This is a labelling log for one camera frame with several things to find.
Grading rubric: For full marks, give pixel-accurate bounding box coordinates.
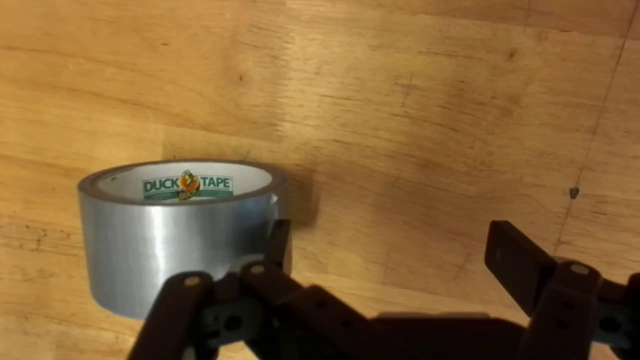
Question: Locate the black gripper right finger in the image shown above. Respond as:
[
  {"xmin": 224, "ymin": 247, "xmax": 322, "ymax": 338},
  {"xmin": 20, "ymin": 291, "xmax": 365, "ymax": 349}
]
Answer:
[{"xmin": 484, "ymin": 218, "xmax": 640, "ymax": 360}]

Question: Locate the grey duct tape roll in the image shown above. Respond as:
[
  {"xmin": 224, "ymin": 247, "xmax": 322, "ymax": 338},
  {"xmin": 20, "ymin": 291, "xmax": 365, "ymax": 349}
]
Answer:
[{"xmin": 77, "ymin": 157, "xmax": 290, "ymax": 322}]

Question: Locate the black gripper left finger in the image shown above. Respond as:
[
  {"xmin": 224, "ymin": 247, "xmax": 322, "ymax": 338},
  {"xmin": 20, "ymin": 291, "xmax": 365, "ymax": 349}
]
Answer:
[{"xmin": 126, "ymin": 218, "xmax": 377, "ymax": 360}]

